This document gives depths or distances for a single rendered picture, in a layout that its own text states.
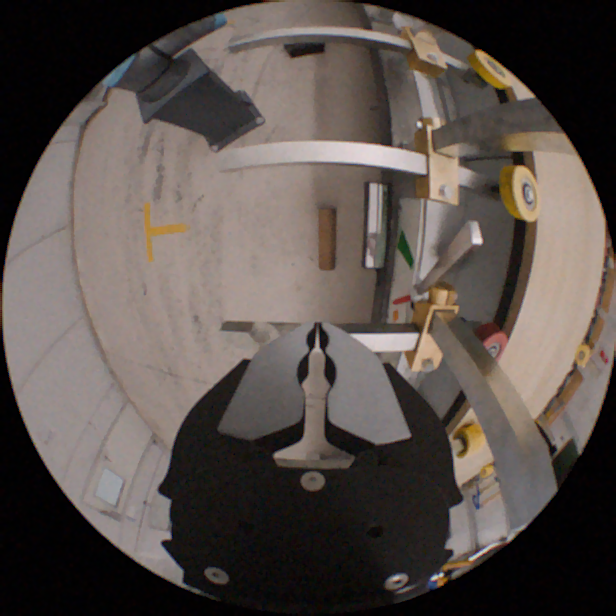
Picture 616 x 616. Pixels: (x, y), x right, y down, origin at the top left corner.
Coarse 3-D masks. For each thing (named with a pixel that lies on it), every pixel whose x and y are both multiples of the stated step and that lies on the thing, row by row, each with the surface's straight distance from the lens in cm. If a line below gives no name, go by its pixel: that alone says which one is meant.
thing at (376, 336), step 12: (228, 324) 34; (240, 324) 33; (252, 324) 32; (276, 324) 32; (300, 324) 31; (336, 324) 32; (348, 324) 32; (360, 324) 32; (372, 324) 32; (384, 324) 33; (396, 324) 34; (408, 324) 34; (468, 324) 40; (480, 324) 42; (228, 336) 32; (240, 336) 32; (360, 336) 30; (372, 336) 30; (384, 336) 31; (396, 336) 31; (408, 336) 32; (252, 348) 32; (372, 348) 32; (384, 348) 32; (396, 348) 33; (408, 348) 34
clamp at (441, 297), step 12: (432, 288) 30; (444, 288) 31; (432, 300) 31; (444, 300) 31; (420, 312) 33; (432, 312) 30; (456, 312) 33; (420, 324) 33; (420, 336) 32; (420, 348) 33; (432, 348) 34; (408, 360) 37; (420, 360) 35
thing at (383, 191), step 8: (384, 192) 42; (384, 200) 42; (384, 208) 42; (384, 216) 42; (384, 224) 42; (384, 232) 42; (384, 240) 42; (376, 248) 42; (384, 248) 43; (376, 256) 43; (384, 256) 43; (376, 264) 43
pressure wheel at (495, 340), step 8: (464, 320) 44; (480, 328) 37; (488, 328) 36; (496, 328) 37; (480, 336) 36; (488, 336) 35; (496, 336) 36; (504, 336) 38; (488, 344) 36; (496, 344) 38; (504, 344) 39; (496, 352) 39; (496, 360) 41
